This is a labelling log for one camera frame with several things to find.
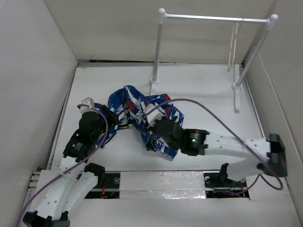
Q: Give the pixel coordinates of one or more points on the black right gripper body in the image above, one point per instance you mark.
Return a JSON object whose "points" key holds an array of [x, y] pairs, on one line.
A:
{"points": [[154, 126]]}

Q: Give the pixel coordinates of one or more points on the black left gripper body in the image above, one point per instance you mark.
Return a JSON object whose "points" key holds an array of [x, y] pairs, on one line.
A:
{"points": [[102, 129]]}

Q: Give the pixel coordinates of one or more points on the blue white red patterned trousers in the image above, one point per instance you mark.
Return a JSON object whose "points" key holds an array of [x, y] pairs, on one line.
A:
{"points": [[130, 104]]}

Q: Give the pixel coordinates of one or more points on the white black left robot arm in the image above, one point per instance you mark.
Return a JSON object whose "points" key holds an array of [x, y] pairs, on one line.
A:
{"points": [[76, 177]]}

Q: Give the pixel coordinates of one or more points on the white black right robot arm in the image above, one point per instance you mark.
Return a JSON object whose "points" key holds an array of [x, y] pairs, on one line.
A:
{"points": [[259, 156]]}

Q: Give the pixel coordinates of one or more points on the beige wooden clothes hanger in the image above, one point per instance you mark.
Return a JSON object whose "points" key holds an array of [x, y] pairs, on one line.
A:
{"points": [[235, 30]]}

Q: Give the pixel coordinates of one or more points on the white metal clothes rack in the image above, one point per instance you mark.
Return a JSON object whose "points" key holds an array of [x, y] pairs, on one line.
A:
{"points": [[238, 77]]}

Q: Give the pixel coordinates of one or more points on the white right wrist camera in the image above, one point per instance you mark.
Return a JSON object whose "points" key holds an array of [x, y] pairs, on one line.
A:
{"points": [[153, 116]]}

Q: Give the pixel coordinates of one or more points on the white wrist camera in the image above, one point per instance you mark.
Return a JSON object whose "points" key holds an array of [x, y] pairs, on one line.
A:
{"points": [[85, 105], [153, 116]]}

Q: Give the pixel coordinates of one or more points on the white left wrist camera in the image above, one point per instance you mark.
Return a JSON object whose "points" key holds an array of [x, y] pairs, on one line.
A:
{"points": [[85, 105]]}

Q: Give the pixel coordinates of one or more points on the black base rail with tape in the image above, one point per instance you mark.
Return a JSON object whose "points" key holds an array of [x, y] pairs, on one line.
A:
{"points": [[171, 185]]}

